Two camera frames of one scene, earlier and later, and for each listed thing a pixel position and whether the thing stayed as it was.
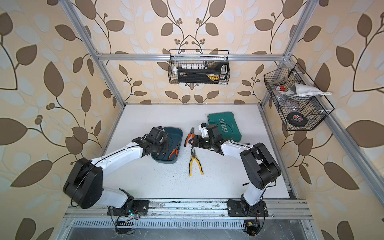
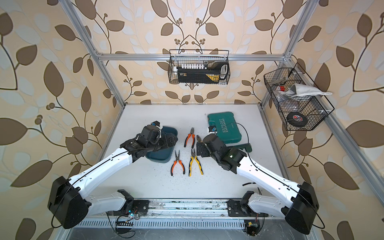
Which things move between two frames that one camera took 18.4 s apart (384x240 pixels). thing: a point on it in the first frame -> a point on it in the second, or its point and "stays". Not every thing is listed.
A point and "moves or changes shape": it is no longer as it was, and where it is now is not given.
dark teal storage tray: x=175 y=135 moves or changes shape
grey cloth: x=298 y=90 stays
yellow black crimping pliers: x=192 y=158 stays
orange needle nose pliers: x=174 y=151 -> x=177 y=160
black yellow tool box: x=198 y=75 stays
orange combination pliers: x=191 y=133 stays
